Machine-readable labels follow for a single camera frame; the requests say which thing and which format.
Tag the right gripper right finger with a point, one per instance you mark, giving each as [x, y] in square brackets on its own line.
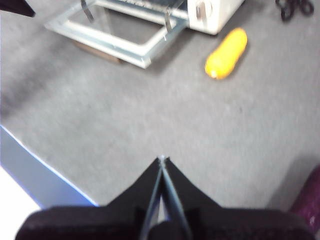
[237, 225]

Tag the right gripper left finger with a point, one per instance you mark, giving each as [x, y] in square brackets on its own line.
[100, 222]

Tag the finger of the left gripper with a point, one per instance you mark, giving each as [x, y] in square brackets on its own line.
[15, 6]

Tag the purple sweet potato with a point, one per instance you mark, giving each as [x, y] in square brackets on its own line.
[310, 200]

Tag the beige oven knob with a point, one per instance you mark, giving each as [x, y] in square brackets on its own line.
[203, 10]

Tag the yellow corn cob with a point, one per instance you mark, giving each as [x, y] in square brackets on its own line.
[226, 53]

